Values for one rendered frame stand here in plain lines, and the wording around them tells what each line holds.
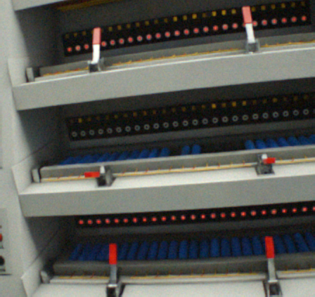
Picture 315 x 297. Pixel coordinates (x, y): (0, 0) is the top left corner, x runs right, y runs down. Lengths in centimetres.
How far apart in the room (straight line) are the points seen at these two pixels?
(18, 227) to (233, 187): 38
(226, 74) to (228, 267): 33
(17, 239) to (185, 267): 30
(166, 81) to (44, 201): 30
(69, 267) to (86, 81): 35
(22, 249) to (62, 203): 12
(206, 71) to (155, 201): 23
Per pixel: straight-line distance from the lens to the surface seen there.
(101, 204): 60
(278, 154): 61
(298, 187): 57
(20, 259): 67
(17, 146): 66
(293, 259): 65
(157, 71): 58
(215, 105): 71
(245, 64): 57
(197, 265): 65
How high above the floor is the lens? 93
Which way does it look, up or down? 3 degrees up
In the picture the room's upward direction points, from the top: 5 degrees counter-clockwise
